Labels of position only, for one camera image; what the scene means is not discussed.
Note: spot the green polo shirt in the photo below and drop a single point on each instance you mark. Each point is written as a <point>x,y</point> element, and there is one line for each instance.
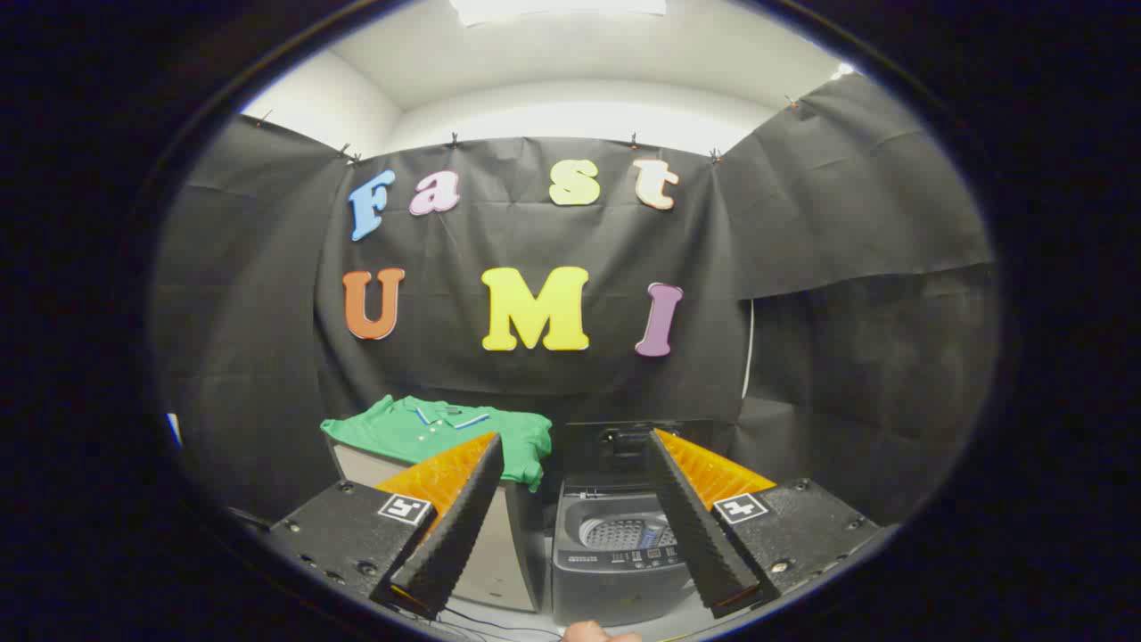
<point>392,432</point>

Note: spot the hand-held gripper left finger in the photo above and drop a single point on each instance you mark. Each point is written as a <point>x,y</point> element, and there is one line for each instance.
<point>446,535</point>

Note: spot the grey washing machine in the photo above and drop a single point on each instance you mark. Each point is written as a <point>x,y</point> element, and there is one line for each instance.
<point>615,588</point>

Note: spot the row of small backdrop clips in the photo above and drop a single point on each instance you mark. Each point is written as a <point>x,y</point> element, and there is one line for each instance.
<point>454,139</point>

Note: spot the dark washing machine lid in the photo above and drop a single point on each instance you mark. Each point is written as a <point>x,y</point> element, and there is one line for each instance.
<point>606,455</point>

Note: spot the ceiling light panel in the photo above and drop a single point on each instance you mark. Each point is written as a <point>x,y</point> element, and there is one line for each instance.
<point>553,9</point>

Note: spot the grey cabinet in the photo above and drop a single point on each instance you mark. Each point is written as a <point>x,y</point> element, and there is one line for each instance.
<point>504,553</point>

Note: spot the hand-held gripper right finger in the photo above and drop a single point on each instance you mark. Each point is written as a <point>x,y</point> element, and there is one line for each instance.
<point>695,535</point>

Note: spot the black backdrop cloth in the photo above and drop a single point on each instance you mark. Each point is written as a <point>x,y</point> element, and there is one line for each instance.
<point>499,241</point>

